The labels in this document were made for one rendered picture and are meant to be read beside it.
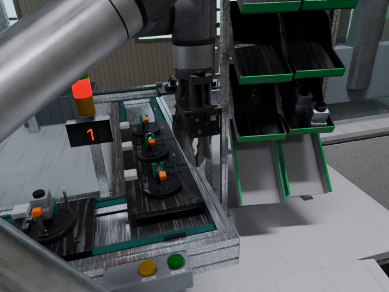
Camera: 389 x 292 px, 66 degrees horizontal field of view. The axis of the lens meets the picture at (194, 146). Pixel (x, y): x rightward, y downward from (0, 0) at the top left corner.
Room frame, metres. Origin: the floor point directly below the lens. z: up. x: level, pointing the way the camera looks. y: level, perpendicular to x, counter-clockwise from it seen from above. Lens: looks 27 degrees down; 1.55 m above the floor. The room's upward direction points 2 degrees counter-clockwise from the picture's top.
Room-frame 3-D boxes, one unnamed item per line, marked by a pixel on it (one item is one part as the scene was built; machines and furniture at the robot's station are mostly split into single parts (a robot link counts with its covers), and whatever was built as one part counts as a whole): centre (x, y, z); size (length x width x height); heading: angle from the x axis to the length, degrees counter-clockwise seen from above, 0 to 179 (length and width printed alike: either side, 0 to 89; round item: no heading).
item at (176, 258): (0.53, 0.06, 0.96); 0.04 x 0.04 x 0.02
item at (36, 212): (0.62, 0.41, 1.04); 0.04 x 0.02 x 0.08; 13
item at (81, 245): (0.67, 0.42, 0.96); 0.24 x 0.24 x 0.02; 13
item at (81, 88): (0.82, 0.31, 1.33); 0.05 x 0.05 x 0.05
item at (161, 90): (2.11, 0.13, 1.01); 0.24 x 0.24 x 0.13; 13
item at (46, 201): (0.68, 0.43, 1.06); 0.08 x 0.04 x 0.07; 13
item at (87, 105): (0.82, 0.31, 1.28); 0.05 x 0.05 x 0.05
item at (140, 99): (2.20, -0.39, 0.92); 2.35 x 0.41 x 0.12; 103
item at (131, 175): (0.85, 0.12, 1.01); 0.24 x 0.24 x 0.13; 13
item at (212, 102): (0.53, -0.01, 1.37); 0.09 x 0.08 x 0.12; 13
